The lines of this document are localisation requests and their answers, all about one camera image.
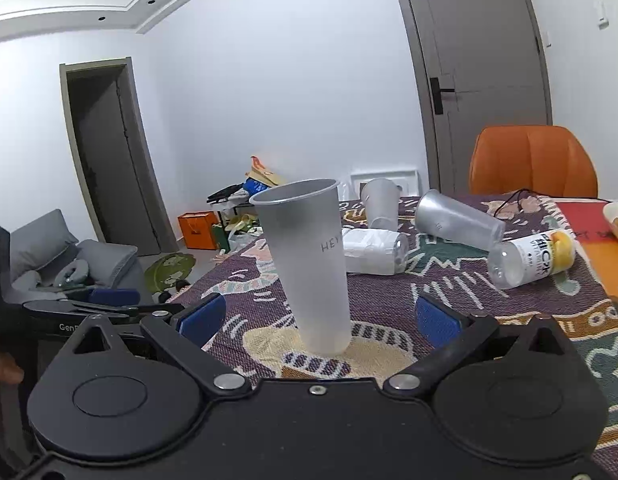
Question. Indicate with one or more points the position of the tall frosted plastic cup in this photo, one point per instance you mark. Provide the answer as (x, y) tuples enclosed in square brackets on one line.
[(302, 227)]

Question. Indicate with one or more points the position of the patterned woven table blanket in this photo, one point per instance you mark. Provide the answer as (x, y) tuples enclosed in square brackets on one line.
[(259, 338)]

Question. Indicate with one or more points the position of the grey sofa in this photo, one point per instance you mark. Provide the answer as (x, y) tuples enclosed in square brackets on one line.
[(46, 259)]

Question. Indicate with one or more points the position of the vitamin C plastic bottle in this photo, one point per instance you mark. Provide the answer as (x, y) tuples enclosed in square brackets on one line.
[(530, 258)]

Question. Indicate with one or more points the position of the orange shopping bag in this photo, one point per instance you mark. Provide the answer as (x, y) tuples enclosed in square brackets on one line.
[(197, 229)]

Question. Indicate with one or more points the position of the black storage rack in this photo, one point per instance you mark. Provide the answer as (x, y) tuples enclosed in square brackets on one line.
[(226, 202)]

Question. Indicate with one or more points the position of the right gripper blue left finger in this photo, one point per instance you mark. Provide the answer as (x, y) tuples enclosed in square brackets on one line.
[(179, 342)]

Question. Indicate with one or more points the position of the orange leather chair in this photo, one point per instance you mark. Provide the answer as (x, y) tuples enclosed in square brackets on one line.
[(547, 160)]

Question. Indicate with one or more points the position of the dark open doorway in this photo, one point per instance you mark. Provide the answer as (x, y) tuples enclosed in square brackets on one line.
[(111, 156)]

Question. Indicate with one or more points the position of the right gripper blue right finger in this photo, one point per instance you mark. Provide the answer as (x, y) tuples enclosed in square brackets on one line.
[(456, 339)]

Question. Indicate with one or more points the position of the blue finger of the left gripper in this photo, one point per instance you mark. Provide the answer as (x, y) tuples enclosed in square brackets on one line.
[(105, 297)]

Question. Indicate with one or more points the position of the green round stool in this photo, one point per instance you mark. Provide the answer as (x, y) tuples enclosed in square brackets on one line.
[(168, 270)]

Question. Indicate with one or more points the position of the grey door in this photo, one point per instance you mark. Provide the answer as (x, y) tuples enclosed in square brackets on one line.
[(489, 51)]

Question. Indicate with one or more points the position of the person's left hand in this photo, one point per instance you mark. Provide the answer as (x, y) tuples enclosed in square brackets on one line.
[(10, 372)]

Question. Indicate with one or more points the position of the black door handle lock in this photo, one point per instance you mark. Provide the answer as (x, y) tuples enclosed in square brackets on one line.
[(437, 93)]

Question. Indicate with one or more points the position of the small frosted plastic cup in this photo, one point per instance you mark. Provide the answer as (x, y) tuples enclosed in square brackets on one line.
[(380, 198)]

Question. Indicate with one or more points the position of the grey translucent lying cup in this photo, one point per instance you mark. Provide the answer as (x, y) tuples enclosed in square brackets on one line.
[(442, 216)]

